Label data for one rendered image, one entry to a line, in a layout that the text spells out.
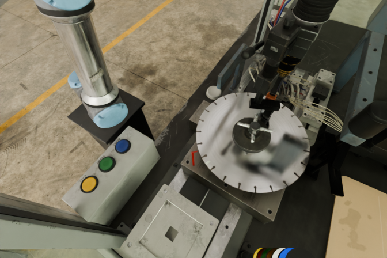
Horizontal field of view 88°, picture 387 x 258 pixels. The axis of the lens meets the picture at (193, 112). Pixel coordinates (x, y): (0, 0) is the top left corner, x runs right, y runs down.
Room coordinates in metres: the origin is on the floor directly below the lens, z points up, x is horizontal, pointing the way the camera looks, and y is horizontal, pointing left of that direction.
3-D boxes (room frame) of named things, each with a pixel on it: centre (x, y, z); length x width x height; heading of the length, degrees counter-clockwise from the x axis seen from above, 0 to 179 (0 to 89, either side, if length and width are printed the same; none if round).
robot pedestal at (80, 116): (0.54, 0.40, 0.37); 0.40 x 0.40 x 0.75; 55
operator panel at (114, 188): (0.21, 0.26, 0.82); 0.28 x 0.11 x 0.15; 145
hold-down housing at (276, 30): (0.35, -0.19, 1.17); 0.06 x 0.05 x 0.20; 136
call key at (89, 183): (0.16, 0.31, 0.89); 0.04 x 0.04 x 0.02
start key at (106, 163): (0.22, 0.27, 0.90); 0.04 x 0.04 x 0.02
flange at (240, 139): (0.27, -0.17, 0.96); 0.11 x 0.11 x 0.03
